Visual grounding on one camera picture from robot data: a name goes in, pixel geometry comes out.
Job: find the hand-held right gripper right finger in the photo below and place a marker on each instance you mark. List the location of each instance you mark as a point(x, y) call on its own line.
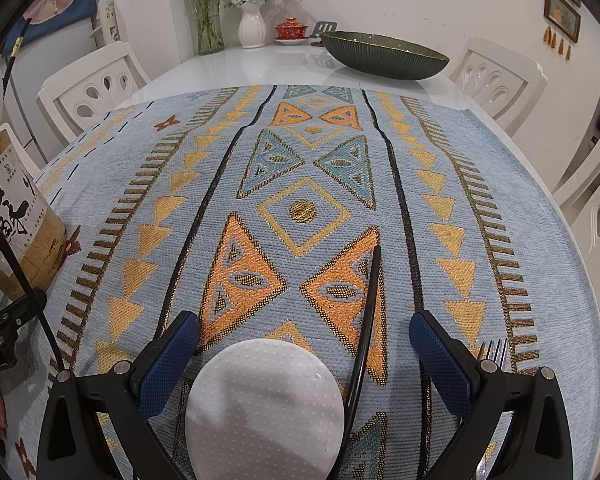
point(442, 360)

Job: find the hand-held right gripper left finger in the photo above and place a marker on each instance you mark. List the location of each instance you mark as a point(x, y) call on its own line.
point(167, 360)

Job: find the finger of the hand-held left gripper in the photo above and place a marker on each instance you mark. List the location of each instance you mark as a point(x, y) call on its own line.
point(22, 307)

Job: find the bamboo utensil holder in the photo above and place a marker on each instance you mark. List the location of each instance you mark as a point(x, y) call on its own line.
point(25, 230)

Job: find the long thin black utensil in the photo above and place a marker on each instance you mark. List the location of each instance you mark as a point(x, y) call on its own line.
point(367, 310)

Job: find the white wooden chair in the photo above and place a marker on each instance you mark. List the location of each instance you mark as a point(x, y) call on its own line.
point(95, 90)
point(27, 157)
point(595, 195)
point(500, 80)

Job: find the blue patterned woven table mat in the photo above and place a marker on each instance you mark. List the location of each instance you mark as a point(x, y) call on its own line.
point(305, 160)

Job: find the white storage shelf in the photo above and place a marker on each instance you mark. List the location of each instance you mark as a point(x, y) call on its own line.
point(109, 17)

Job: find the dark green bowl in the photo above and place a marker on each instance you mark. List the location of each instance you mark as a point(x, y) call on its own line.
point(382, 55)

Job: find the clear glass vase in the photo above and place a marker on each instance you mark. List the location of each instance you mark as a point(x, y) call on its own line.
point(210, 25)

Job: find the white ceramic vase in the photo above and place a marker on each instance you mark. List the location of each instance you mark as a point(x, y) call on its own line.
point(252, 30)

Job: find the small dark slotted spatula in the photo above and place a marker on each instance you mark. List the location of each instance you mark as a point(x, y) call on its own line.
point(325, 27)

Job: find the red lidded teacup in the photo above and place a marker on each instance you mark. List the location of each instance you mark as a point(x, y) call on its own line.
point(290, 29)

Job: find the framed picture with tassels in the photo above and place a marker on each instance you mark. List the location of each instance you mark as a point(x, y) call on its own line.
point(562, 12)

